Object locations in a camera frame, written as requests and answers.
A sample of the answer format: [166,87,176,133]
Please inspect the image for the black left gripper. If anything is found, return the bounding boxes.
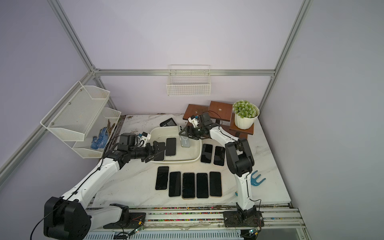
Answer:
[129,140,167,164]

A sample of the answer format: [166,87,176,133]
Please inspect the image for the clear case silver phone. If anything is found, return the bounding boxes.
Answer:
[180,136,191,148]

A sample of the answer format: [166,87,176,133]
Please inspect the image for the black phone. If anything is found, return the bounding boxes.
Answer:
[165,138,177,156]

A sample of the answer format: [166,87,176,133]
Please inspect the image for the black phone placed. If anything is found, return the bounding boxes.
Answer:
[155,166,170,191]
[169,172,182,198]
[182,173,196,199]

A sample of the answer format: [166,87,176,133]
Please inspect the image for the blue case phone large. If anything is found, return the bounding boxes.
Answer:
[201,144,213,164]

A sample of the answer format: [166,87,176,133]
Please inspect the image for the pink case phone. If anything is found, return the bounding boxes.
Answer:
[214,146,226,166]
[210,172,223,197]

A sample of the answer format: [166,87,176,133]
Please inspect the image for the light blue case phone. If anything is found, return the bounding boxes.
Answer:
[196,173,209,199]

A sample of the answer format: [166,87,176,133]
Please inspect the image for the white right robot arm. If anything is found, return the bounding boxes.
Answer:
[179,113,257,219]

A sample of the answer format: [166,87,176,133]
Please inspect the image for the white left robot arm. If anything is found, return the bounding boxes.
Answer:
[42,133,166,240]

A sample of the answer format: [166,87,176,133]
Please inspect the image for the white plastic storage box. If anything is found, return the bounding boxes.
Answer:
[149,126,203,164]

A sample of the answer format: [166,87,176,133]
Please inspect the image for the black slotted tray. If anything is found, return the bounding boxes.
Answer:
[160,118,177,127]

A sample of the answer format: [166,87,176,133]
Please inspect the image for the brown wooden tiered stand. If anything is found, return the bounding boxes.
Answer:
[183,101,255,139]

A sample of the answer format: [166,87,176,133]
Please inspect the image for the blue toy in shelf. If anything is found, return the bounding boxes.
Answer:
[91,127,109,150]

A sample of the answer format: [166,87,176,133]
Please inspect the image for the white ribbed plant pot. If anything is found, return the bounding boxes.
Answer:
[235,114,260,130]

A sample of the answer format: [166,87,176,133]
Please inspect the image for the green artificial plant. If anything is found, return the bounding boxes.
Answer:
[233,100,260,119]

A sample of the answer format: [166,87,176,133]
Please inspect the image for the blue yellow toy fork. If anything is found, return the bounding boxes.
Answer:
[235,170,266,198]

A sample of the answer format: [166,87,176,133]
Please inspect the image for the white mesh upper shelf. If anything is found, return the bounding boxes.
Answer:
[40,82,110,142]

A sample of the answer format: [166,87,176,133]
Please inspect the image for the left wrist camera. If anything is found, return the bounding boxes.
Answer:
[138,132,151,147]

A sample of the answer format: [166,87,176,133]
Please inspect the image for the white wire wall basket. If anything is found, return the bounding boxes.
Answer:
[166,65,212,97]

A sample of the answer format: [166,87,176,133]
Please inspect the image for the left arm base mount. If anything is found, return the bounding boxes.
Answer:
[103,206,146,229]

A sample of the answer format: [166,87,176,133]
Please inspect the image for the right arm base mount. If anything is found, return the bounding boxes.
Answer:
[223,206,265,228]

